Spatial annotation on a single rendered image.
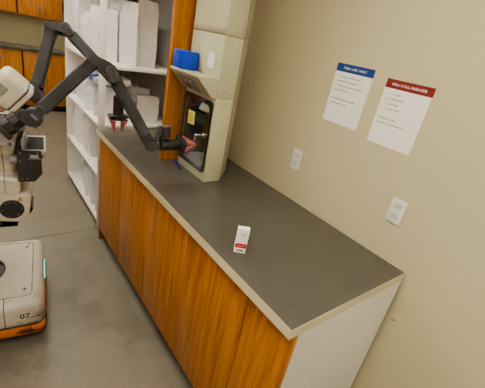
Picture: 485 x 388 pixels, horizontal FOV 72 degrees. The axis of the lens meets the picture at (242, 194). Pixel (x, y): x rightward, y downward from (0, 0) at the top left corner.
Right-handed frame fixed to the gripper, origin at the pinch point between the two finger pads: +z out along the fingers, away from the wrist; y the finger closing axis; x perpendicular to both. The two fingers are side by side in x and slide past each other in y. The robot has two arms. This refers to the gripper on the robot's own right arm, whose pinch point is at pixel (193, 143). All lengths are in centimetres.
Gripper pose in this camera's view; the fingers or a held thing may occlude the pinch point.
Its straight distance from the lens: 188.1
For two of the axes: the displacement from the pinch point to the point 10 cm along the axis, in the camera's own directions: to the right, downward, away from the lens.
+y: -5.2, -6.4, 5.6
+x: -3.2, 7.6, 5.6
